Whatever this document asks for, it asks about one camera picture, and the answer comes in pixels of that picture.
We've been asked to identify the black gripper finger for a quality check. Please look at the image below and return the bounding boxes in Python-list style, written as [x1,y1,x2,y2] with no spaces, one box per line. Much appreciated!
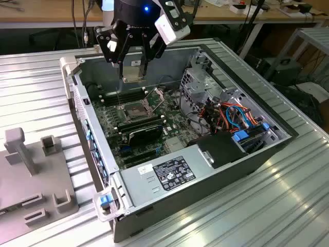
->
[94,25,133,76]
[140,30,168,78]

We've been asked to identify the silver square CPU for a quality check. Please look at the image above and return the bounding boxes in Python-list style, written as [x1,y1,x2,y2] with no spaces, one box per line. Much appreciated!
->
[122,64,146,83]

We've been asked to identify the metal socket cover frame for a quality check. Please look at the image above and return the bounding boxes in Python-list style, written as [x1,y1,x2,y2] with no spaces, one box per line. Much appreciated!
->
[143,87,166,114]

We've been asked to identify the black RAM slot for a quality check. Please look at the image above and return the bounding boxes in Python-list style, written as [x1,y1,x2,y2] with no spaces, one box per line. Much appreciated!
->
[102,89,143,100]
[104,94,144,105]

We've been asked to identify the CPU socket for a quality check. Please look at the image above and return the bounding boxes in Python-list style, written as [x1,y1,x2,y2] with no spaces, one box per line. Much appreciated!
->
[120,100,155,122]

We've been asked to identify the black expansion slot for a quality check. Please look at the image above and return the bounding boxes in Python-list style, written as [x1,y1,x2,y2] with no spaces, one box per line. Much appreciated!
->
[124,153,158,167]
[120,148,157,161]

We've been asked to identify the black plastic drive cover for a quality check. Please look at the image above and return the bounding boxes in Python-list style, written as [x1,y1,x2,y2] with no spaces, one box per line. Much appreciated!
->
[186,132,249,169]

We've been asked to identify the silver metal drive cage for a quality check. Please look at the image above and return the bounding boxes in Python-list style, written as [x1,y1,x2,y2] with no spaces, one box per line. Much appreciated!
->
[179,68,219,114]

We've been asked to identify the wooden desk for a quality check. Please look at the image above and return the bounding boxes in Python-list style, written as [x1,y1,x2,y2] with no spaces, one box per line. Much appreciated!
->
[0,0,328,60]

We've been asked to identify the green motherboard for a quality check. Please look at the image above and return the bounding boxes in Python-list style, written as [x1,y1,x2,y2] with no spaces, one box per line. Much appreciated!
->
[91,87,204,170]

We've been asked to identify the white papers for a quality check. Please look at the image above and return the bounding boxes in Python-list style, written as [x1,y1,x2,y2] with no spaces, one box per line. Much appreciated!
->
[204,0,233,8]

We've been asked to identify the black RAM stick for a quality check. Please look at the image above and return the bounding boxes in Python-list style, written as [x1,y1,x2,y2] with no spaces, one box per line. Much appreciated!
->
[118,119,165,134]

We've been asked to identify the black graphics card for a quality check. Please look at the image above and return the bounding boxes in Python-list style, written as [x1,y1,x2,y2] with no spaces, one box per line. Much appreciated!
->
[127,125,164,149]

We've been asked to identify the silver chipset heatsink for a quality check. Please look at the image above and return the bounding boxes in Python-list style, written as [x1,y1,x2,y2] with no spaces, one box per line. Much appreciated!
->
[166,137,186,152]

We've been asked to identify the white box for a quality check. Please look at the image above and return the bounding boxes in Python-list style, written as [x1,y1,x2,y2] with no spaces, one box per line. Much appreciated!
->
[229,4,265,15]

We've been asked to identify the hard disk in blue carrier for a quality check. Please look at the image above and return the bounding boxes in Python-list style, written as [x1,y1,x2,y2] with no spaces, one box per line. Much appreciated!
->
[231,126,268,155]

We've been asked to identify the grey power supply unit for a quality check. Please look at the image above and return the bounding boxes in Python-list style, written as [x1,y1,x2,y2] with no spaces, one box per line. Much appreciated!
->
[119,148,215,208]

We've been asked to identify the black equipment case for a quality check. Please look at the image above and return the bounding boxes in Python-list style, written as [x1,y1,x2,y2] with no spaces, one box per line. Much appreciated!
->
[272,58,303,85]

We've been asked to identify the brown cardboard box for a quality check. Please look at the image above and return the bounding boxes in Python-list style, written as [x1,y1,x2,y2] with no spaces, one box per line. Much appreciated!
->
[278,4,302,15]

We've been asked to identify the grey plastic parts rack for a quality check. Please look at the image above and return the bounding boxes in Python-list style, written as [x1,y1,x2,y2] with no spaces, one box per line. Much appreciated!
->
[0,127,79,245]

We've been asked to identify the dark grey PC case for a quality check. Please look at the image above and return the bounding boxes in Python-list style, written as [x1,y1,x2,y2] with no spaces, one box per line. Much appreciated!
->
[59,44,300,244]

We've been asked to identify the black bag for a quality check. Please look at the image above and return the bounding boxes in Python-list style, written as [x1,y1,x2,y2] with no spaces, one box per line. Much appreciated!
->
[272,83,324,127]

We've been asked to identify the grey metal shelf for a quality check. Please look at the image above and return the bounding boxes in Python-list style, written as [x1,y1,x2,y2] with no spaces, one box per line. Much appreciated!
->
[263,27,329,83]

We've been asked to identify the white sheet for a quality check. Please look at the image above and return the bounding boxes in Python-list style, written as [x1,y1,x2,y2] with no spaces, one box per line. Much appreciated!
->
[295,82,329,103]

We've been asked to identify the black cable with connector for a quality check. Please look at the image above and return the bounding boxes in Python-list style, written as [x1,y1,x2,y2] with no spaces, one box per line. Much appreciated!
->
[81,0,95,49]

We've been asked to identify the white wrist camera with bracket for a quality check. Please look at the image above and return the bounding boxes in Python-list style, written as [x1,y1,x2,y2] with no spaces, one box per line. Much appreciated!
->
[153,0,194,47]

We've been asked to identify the black camera cable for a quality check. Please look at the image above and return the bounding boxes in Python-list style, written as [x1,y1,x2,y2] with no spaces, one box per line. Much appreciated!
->
[189,0,202,25]

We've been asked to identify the black wire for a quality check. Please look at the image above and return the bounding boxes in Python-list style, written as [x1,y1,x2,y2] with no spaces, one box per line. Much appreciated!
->
[178,86,204,131]

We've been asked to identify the red orange wire bundle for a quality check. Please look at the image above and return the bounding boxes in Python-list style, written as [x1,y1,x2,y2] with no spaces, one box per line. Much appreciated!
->
[198,102,228,133]

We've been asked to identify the silver metal bay bracket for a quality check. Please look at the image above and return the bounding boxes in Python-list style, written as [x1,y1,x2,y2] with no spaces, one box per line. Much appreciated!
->
[220,87,249,106]

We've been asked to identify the blue wire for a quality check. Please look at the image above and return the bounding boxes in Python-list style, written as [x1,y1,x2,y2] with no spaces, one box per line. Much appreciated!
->
[225,104,252,129]

